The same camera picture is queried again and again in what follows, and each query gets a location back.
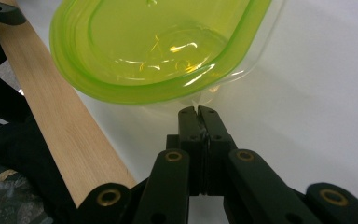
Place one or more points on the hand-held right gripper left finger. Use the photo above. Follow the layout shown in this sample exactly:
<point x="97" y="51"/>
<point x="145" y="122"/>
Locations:
<point x="191" y="149"/>

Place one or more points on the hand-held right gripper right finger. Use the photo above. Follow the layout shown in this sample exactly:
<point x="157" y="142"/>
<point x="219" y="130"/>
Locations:
<point x="217" y="140"/>

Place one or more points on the green-lidded plastic container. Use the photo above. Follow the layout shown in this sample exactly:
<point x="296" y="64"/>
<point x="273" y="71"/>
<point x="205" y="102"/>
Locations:
<point x="136" y="46"/>

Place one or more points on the wooden table edge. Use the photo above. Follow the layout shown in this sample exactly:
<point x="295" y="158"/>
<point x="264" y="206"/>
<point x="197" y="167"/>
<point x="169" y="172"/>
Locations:
<point x="65" y="118"/>

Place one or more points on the dark cloth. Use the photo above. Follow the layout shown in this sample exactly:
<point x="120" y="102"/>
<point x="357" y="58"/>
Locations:
<point x="24" y="149"/>

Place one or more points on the grey crumpled sheet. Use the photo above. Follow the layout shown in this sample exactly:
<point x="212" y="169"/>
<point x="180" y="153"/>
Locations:
<point x="9" y="199"/>

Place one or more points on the black metal bracket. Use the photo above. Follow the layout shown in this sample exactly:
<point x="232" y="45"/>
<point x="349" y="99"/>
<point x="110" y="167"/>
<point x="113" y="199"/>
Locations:
<point x="0" y="12"/>

